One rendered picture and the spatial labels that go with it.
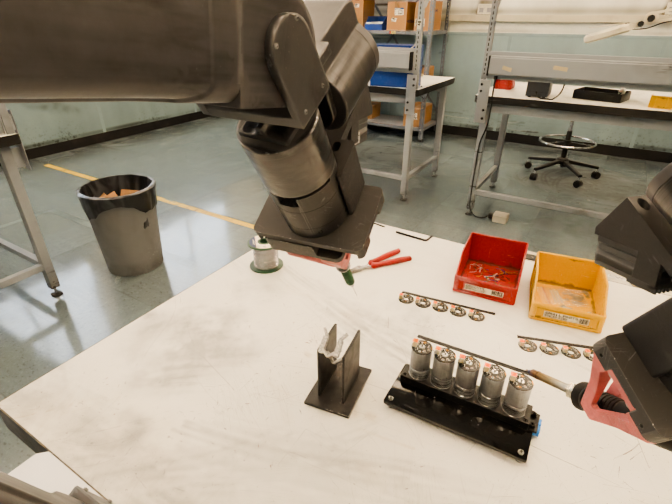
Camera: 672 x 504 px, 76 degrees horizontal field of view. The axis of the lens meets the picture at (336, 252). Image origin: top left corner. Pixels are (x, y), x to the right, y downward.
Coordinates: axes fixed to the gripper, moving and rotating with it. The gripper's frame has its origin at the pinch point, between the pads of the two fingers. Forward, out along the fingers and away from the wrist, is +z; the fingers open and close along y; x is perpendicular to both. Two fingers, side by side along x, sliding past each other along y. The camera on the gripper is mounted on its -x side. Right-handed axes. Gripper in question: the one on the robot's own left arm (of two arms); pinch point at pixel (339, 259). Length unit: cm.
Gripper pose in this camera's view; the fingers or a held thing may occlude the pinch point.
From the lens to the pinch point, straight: 45.1
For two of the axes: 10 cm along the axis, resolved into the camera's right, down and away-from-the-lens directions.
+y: -9.2, -1.9, 3.4
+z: 2.2, 4.8, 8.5
